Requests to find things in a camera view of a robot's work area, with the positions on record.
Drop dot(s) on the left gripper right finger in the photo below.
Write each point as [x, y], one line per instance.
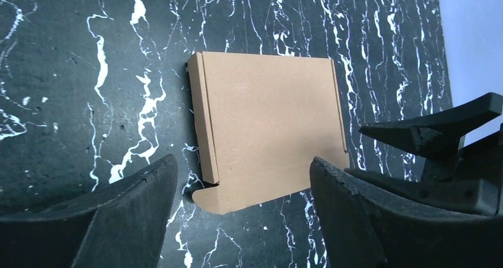
[366, 226]

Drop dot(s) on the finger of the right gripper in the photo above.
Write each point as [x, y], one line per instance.
[428, 136]
[472, 185]

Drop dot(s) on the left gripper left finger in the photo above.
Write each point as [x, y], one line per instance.
[120, 225]

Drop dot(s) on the brown cardboard box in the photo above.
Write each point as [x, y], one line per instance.
[259, 122]

